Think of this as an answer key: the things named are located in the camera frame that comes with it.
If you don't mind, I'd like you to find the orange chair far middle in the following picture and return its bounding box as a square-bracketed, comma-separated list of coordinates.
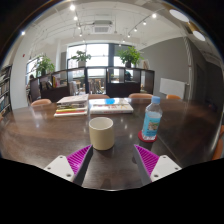
[128, 93, 153, 99]

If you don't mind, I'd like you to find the dark shelf divider unit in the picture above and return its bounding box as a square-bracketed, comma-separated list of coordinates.
[31, 66, 155, 102]

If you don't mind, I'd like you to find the potted plant left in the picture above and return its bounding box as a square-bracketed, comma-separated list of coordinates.
[35, 55, 55, 76]

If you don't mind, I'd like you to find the potted plant right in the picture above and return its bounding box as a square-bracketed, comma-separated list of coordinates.
[117, 46, 143, 68]

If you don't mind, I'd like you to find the orange chair near right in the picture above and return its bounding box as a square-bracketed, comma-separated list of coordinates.
[212, 125, 224, 160]

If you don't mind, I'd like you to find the seated person in background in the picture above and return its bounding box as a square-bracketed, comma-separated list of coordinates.
[26, 74, 34, 104]

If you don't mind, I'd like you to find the potted plant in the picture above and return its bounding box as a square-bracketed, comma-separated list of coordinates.
[72, 50, 91, 67]
[117, 46, 143, 68]
[35, 55, 55, 76]

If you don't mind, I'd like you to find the large flat book right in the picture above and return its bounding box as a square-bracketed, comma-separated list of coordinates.
[89, 98, 134, 114]

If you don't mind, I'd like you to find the round pendant lamp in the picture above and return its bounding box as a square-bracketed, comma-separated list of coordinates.
[193, 31, 206, 41]
[169, 9, 189, 23]

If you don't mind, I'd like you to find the white radiator panel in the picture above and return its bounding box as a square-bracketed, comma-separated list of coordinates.
[160, 78, 185, 99]

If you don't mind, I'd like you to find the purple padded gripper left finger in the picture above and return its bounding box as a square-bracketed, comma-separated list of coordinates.
[44, 145, 93, 186]

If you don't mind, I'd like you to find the bookshelf at left wall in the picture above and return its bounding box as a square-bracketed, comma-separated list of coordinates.
[0, 65, 12, 116]

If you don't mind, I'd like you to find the potted plant middle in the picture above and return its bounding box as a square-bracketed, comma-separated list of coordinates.
[72, 50, 91, 67]

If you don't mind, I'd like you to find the orange chair far right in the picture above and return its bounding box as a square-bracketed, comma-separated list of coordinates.
[166, 94, 181, 100]

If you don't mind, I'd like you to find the red round coaster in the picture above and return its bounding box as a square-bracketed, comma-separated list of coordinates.
[138, 131, 157, 143]

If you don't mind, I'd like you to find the round pendant lamp far right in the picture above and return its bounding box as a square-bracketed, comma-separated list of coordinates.
[193, 31, 206, 41]

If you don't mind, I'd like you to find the ceiling air conditioner unit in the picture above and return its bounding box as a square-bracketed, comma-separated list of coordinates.
[92, 20, 113, 34]

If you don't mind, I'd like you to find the orange chair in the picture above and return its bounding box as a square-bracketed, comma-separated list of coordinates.
[128, 93, 153, 99]
[212, 125, 224, 160]
[166, 94, 181, 100]
[31, 99, 52, 106]

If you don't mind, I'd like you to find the cream ceramic cup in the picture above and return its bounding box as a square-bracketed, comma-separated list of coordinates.
[89, 117, 114, 150]

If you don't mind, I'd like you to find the orange chair far left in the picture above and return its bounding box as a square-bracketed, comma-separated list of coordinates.
[31, 99, 52, 106]

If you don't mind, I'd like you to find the stack of books left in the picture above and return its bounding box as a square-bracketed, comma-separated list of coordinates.
[54, 94, 88, 117]

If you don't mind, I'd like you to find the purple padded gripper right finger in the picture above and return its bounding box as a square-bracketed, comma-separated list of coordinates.
[133, 145, 181, 185]

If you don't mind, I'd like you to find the clear water bottle blue cap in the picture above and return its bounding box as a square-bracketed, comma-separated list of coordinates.
[142, 96, 162, 141]

